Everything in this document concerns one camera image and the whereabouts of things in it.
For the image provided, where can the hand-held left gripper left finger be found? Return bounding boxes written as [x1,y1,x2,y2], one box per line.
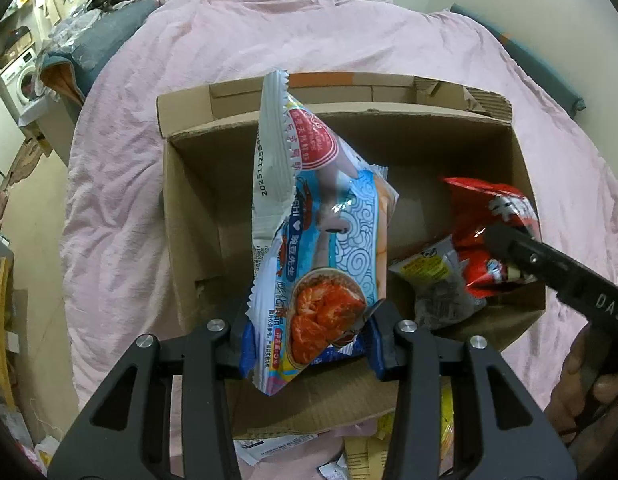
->
[46,317,250,480]

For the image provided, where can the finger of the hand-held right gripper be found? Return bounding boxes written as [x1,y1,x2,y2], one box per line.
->
[484,222,590,311]

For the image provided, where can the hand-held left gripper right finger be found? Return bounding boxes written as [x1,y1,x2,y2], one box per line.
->
[361,300,577,480]

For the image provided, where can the red snack packet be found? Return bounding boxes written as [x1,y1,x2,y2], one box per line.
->
[441,175,542,301]

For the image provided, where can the blue white crab snack packet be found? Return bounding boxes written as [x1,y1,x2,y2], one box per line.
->
[241,71,400,397]

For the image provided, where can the brown cardboard box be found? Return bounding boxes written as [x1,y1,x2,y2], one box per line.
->
[155,72,547,438]

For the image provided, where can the person's right hand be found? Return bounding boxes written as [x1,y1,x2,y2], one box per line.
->
[544,320,618,461]

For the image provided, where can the yellow snack packet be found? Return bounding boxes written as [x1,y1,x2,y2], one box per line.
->
[389,235,490,331]

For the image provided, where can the slim yellow packet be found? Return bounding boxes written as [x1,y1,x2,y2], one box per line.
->
[436,385,457,461]

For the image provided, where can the yellow paper packet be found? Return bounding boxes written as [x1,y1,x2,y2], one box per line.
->
[343,412,397,480]

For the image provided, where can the white barcode packet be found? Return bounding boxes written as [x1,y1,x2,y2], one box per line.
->
[234,432,350,480]

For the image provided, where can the white plastic bag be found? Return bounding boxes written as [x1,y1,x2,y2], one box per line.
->
[34,435,60,476]

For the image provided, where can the teal bed cushion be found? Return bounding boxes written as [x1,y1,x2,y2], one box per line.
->
[449,2,587,121]

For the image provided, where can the yellow wooden slats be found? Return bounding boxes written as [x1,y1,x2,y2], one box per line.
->
[0,255,17,411]

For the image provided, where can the flattened cardboard piece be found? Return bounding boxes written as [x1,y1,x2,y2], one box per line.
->
[9,135,55,186]

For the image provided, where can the white cabinet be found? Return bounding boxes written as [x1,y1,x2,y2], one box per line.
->
[0,82,25,176]

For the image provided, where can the pink blanket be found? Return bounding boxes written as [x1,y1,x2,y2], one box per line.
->
[62,0,618,480]

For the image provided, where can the white washing machine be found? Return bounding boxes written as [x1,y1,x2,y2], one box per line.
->
[0,50,45,116]

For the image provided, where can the crumpled white plastic bags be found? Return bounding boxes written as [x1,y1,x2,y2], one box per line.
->
[49,0,105,46]

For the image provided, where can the small brown carton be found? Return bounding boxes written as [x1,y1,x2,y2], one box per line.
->
[0,27,32,63]

